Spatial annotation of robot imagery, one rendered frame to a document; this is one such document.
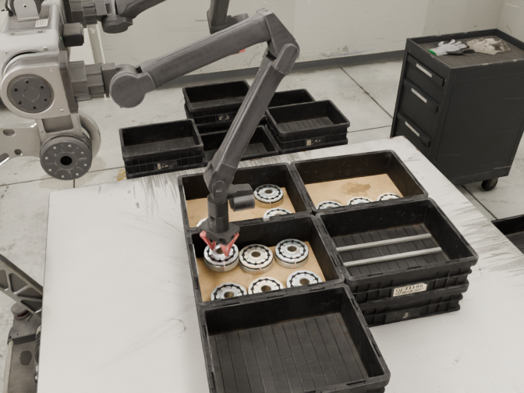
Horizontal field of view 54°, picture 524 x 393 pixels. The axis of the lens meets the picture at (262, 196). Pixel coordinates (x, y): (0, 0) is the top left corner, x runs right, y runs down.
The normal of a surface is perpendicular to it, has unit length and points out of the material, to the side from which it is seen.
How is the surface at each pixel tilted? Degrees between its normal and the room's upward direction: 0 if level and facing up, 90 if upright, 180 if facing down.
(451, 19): 90
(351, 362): 0
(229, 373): 0
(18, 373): 0
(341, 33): 90
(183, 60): 80
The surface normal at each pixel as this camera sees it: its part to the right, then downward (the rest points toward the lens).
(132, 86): 0.28, 0.47
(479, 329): 0.00, -0.80
